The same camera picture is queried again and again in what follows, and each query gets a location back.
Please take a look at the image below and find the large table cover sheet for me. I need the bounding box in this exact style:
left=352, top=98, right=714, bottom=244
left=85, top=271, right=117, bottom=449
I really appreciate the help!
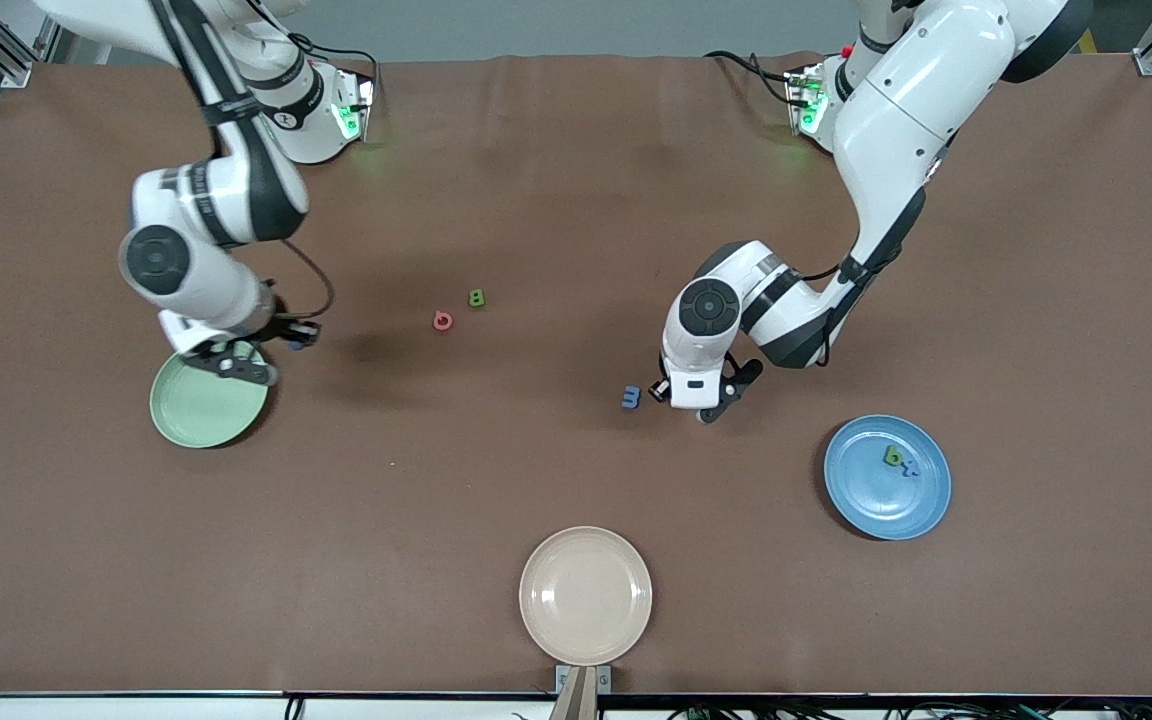
left=0, top=52, right=1152, bottom=698

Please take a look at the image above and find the light green plate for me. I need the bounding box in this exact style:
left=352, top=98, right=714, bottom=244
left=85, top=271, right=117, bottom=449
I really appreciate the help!
left=149, top=345, right=270, bottom=449

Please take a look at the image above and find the black arm base cable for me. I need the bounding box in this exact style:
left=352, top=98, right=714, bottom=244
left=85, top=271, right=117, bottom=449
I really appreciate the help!
left=704, top=50, right=799, bottom=106
left=291, top=35, right=382, bottom=101

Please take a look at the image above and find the tan camera pole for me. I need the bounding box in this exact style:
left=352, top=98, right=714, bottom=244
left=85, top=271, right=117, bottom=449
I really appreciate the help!
left=548, top=668, right=599, bottom=720

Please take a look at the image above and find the blue plate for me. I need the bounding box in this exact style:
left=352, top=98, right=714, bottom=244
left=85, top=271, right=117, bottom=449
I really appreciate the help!
left=824, top=414, right=953, bottom=542

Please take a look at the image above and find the grey metal mounting bracket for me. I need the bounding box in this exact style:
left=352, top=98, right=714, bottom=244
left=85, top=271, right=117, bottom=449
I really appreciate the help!
left=555, top=664, right=613, bottom=696

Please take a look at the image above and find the beige plate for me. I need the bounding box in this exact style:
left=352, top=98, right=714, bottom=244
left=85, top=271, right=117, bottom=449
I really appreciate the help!
left=519, top=526, right=654, bottom=667

